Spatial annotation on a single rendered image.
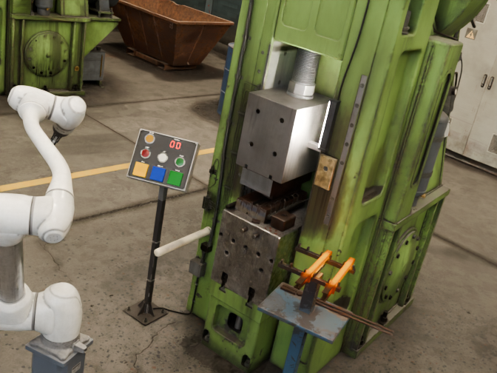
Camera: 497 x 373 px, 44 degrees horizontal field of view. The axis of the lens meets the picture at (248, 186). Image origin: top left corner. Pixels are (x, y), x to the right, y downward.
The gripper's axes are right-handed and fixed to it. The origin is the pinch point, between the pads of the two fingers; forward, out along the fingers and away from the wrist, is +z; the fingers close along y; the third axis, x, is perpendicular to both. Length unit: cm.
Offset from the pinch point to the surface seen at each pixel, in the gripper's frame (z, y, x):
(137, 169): 42, -34, 45
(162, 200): 56, -32, 68
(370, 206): -20, -53, 155
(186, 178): 29, -37, 69
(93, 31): 399, -362, -31
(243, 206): 15, -33, 101
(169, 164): 32, -41, 58
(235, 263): 32, -9, 115
